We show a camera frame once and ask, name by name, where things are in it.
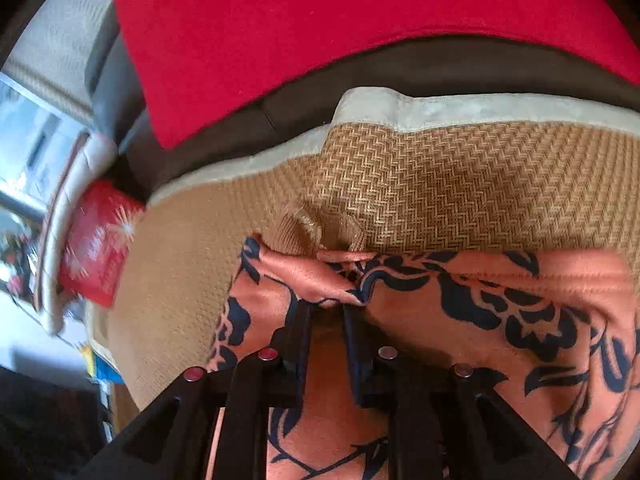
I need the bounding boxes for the orange black floral garment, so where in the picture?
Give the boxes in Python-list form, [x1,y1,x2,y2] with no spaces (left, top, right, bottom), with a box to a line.
[207,212,639,479]

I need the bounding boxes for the red gift box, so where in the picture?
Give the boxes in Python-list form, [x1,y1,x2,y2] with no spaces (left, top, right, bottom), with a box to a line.
[58,180,145,308]

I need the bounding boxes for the woven bamboo sofa mat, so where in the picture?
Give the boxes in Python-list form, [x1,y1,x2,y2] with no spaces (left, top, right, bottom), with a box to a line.
[108,88,639,408]

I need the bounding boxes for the silver floor air conditioner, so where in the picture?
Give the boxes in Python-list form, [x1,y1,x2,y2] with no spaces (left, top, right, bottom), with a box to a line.
[0,75,88,222]

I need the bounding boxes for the dark brown leather sofa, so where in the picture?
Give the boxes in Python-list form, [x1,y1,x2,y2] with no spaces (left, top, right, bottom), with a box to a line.
[85,8,639,200]

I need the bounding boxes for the beige dotted curtain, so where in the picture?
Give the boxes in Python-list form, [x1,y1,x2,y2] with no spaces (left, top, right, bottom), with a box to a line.
[2,0,112,125]

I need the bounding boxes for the red knit blanket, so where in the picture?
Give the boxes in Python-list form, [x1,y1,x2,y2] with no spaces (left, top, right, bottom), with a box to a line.
[115,0,639,150]

